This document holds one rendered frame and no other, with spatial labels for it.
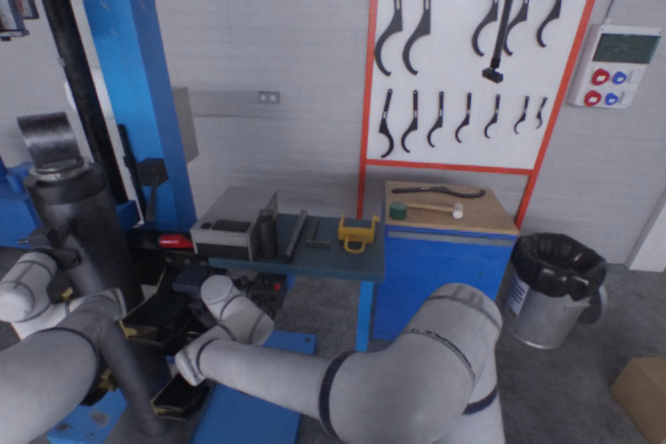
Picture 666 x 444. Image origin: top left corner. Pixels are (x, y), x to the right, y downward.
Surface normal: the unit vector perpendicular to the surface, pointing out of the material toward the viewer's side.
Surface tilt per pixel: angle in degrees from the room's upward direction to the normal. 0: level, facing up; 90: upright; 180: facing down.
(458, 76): 90
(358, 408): 50
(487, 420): 72
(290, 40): 90
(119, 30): 90
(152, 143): 90
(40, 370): 40
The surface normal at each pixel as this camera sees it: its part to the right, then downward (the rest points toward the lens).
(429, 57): -0.12, 0.50
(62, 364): 0.82, -0.56
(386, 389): -0.32, -0.56
